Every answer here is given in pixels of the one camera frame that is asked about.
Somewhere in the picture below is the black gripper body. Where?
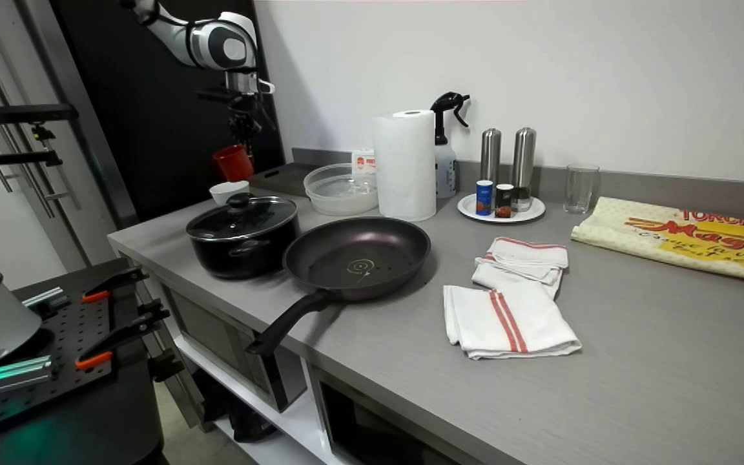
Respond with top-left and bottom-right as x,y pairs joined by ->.
224,86 -> 281,145

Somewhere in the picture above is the black built-in appliance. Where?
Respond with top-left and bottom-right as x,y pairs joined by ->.
305,365 -> 478,465

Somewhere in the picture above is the black cooking pot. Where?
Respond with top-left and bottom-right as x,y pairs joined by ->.
182,208 -> 301,282

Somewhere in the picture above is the clear plastic container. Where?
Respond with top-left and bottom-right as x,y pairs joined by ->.
299,159 -> 379,217

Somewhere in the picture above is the white paper towel roll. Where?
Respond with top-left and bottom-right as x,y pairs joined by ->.
370,106 -> 438,222

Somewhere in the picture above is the black wall panel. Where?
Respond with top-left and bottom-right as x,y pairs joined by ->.
47,0 -> 286,225

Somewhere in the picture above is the short orange-handled black clamp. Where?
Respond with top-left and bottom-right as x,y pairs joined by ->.
77,265 -> 149,305

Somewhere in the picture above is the yellow printed bag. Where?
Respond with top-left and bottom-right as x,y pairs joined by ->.
567,193 -> 744,290

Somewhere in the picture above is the blue spice jar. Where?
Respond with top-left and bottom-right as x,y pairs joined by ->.
473,177 -> 495,217

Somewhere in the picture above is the long orange-handled black clamp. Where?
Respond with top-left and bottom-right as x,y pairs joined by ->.
73,297 -> 172,375

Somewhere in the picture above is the black frying pan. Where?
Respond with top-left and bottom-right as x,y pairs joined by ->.
250,213 -> 433,357

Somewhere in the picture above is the long black stand rod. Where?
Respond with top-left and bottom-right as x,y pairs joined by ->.
0,145 -> 65,186

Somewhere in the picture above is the white shelf board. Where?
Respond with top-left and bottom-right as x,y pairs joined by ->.
172,332 -> 340,465

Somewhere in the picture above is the green lit bar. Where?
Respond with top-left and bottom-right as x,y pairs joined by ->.
0,353 -> 56,397

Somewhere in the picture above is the short steel shaker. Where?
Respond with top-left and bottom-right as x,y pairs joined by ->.
478,127 -> 504,186

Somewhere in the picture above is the dark spice jar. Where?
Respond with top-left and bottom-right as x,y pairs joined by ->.
492,180 -> 516,219

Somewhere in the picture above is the dark metal pan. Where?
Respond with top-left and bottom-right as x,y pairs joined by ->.
182,191 -> 299,242

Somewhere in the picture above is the clear drinking glass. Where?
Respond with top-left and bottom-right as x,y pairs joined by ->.
562,164 -> 600,217

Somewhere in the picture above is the crumpled white red-striped towel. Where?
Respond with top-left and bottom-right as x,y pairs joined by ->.
471,234 -> 570,300

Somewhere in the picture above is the black microwave oven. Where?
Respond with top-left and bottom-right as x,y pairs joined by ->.
159,282 -> 309,414

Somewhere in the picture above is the short black stand rod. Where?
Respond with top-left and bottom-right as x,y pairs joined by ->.
0,101 -> 80,127

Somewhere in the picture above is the black perforated breadboard table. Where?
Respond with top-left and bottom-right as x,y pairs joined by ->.
0,256 -> 168,465

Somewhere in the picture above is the white round plate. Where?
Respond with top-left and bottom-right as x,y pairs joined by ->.
455,191 -> 548,226

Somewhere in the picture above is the dark flat board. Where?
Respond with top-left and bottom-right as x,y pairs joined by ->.
248,162 -> 323,198

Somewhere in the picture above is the tall steel shaker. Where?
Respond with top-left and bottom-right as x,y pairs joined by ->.
511,124 -> 538,202

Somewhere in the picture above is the spray bottle black trigger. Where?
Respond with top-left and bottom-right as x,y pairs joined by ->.
428,89 -> 473,207

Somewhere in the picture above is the small white bowl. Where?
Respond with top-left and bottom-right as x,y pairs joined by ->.
207,177 -> 254,207

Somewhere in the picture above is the small white red box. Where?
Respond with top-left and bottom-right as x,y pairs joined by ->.
348,148 -> 378,177

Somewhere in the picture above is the folded white red-striped towel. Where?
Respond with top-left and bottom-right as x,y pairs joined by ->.
438,282 -> 584,361

